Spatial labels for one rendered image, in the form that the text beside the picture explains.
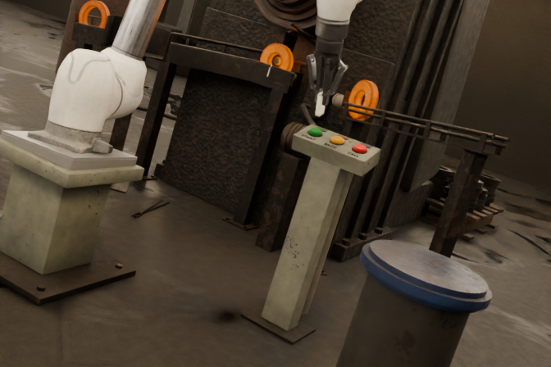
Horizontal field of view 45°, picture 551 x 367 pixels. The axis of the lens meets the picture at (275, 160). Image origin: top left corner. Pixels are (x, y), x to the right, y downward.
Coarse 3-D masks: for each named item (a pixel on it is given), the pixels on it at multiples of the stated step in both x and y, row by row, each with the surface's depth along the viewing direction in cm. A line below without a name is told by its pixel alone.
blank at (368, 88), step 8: (360, 88) 251; (368, 88) 246; (376, 88) 246; (352, 96) 255; (360, 96) 253; (368, 96) 245; (376, 96) 244; (360, 104) 254; (368, 104) 244; (376, 104) 245; (352, 112) 253; (368, 112) 245
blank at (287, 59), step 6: (270, 48) 286; (276, 48) 284; (282, 48) 283; (288, 48) 283; (264, 54) 288; (270, 54) 286; (276, 54) 287; (282, 54) 283; (288, 54) 282; (264, 60) 288; (270, 60) 288; (282, 60) 283; (288, 60) 282; (282, 66) 283; (288, 66) 282
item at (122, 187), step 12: (108, 24) 277; (120, 24) 292; (108, 36) 286; (156, 36) 294; (168, 36) 295; (156, 48) 295; (168, 48) 291; (144, 60) 283; (120, 120) 288; (120, 132) 289; (120, 144) 290; (120, 192) 288
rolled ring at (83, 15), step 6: (90, 0) 335; (96, 0) 333; (84, 6) 336; (90, 6) 334; (96, 6) 333; (102, 6) 331; (84, 12) 336; (102, 12) 331; (108, 12) 332; (84, 18) 338; (102, 18) 331; (102, 24) 331
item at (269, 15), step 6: (258, 0) 286; (258, 6) 286; (264, 6) 285; (264, 12) 285; (270, 12) 283; (270, 18) 283; (276, 18) 282; (312, 18) 274; (276, 24) 282; (282, 24) 281; (288, 24) 279; (294, 24) 278; (300, 24) 277; (306, 24) 275; (312, 24) 274
